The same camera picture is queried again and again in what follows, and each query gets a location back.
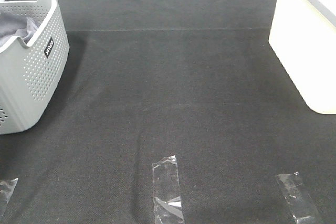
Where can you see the grey microfibre towel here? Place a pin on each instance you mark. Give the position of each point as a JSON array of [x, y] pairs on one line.
[[14, 25]]

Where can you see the black basket brand label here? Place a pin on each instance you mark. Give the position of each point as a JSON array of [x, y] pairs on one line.
[[49, 47]]

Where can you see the centre clear tape strip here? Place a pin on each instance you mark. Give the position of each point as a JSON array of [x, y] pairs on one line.
[[167, 201]]

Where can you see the left clear tape strip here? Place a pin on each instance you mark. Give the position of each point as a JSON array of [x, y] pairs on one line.
[[7, 189]]

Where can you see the right clear tape strip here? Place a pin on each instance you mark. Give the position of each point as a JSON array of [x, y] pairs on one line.
[[298, 199]]

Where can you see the black table cloth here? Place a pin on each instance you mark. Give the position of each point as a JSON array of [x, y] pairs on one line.
[[147, 79]]

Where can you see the clear tape strip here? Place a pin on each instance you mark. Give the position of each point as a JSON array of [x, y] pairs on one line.
[[298, 199], [7, 189], [167, 201]]

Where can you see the grey perforated laundry basket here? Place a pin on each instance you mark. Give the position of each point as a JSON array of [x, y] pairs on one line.
[[28, 78]]

